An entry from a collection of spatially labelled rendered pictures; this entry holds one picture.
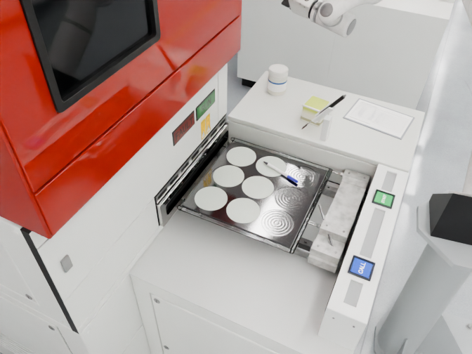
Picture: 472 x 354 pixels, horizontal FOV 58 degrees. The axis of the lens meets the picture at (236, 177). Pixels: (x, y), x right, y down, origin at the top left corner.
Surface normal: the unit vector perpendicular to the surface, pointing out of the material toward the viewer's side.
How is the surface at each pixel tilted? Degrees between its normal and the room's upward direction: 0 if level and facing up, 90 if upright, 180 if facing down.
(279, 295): 0
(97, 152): 90
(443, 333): 90
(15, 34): 90
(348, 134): 0
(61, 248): 90
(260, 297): 0
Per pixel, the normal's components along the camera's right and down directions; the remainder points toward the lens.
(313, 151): -0.43, 0.62
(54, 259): 0.90, 0.32
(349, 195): 0.02, -0.72
